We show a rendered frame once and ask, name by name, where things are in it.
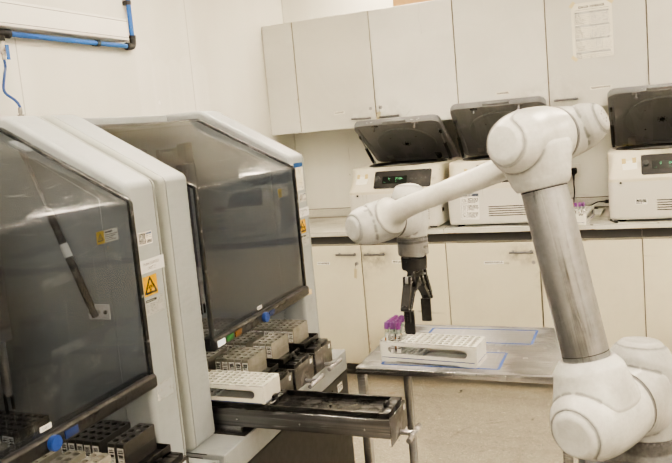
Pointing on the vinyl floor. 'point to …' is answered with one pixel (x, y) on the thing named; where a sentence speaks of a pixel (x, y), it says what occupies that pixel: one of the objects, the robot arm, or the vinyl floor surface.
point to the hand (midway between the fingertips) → (418, 323)
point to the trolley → (519, 337)
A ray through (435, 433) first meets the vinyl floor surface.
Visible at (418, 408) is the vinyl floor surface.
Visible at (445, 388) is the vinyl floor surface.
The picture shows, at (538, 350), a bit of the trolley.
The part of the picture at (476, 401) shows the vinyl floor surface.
